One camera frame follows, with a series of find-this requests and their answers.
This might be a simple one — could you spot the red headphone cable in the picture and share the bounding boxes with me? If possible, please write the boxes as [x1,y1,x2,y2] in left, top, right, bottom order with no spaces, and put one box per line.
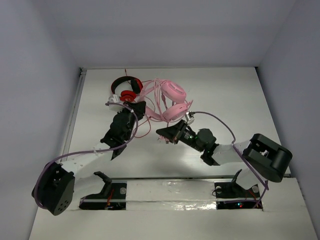
[124,69,152,138]

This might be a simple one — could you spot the red over-ear headphones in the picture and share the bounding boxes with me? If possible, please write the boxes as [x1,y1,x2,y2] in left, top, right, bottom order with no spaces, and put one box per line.
[110,76,143,102]

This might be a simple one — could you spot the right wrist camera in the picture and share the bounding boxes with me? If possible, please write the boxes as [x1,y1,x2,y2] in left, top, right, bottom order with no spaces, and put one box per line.
[184,111,195,126]

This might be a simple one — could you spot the metal side rail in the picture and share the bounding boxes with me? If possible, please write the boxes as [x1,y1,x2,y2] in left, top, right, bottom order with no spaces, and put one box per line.
[62,67,87,154]

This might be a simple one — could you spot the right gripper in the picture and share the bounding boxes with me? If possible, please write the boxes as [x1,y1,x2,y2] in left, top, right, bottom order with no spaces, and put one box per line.
[156,119,205,153]

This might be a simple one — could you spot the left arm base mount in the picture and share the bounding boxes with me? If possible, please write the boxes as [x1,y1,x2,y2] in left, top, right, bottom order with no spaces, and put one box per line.
[78,171,127,211]

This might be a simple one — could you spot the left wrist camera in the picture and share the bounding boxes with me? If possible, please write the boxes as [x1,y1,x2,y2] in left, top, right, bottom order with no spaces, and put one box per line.
[107,94,123,112]

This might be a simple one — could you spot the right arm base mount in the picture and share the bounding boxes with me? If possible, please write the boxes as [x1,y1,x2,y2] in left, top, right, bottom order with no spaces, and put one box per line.
[211,169,263,210]

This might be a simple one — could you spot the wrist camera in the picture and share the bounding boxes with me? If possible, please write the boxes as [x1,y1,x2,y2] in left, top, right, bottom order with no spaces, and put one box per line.
[184,111,195,126]
[107,94,123,112]

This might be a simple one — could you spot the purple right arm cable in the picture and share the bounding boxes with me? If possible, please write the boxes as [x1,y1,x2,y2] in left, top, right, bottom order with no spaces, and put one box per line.
[193,111,270,208]

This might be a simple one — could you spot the white foam front panel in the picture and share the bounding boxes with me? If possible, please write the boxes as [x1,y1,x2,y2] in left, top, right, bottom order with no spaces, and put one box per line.
[30,178,317,240]

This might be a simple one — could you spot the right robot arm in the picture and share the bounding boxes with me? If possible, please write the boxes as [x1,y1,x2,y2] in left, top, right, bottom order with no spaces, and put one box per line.
[156,120,293,197]

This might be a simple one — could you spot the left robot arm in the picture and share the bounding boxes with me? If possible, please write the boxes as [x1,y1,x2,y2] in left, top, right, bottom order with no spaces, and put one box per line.
[31,101,146,216]

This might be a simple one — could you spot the pink cat-ear headphones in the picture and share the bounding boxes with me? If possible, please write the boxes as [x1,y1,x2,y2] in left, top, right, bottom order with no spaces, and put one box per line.
[138,78,193,123]

